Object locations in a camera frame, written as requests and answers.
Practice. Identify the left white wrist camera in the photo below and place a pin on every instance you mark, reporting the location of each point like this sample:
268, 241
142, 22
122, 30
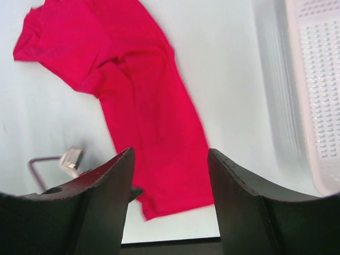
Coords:
70, 161

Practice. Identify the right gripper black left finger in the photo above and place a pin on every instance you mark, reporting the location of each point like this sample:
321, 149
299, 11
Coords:
83, 216

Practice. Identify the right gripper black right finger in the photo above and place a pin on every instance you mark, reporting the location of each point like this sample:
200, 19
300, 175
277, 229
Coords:
257, 216

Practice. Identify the red t shirt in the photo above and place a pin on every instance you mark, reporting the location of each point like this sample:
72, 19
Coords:
116, 51

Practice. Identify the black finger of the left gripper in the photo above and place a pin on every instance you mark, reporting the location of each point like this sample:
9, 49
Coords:
135, 193

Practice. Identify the white plastic basket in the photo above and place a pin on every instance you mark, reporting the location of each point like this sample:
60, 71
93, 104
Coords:
299, 51

